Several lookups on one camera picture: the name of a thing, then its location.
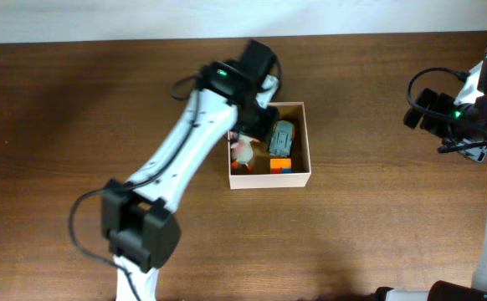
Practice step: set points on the white duck toy pink hat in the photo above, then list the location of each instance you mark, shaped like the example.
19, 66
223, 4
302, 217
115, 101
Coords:
241, 151

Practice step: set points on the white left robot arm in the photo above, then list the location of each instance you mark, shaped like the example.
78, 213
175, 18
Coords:
229, 99

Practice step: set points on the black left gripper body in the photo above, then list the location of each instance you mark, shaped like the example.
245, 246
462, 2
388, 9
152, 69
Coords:
261, 128

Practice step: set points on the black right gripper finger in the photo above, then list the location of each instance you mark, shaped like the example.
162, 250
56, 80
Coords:
426, 98
412, 118

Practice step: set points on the beige open cardboard box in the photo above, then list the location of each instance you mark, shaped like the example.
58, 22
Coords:
260, 175

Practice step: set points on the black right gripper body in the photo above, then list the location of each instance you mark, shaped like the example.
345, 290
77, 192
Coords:
455, 130

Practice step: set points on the multicolour puzzle cube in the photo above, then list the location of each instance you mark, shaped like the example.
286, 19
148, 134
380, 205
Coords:
280, 165

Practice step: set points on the yellow and grey toy truck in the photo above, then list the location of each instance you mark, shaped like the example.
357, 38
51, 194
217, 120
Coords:
282, 138

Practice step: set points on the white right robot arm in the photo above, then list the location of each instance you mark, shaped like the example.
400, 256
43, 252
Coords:
477, 119

